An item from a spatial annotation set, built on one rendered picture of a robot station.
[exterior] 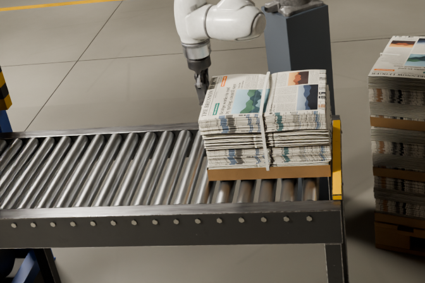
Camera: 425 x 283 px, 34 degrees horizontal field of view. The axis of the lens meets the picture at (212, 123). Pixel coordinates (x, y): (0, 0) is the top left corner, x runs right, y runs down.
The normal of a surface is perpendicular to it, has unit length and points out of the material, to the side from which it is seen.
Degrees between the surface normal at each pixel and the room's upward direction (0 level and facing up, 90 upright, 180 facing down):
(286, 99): 1
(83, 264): 0
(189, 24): 89
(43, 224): 90
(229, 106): 1
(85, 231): 90
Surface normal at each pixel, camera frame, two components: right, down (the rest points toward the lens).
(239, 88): -0.07, -0.86
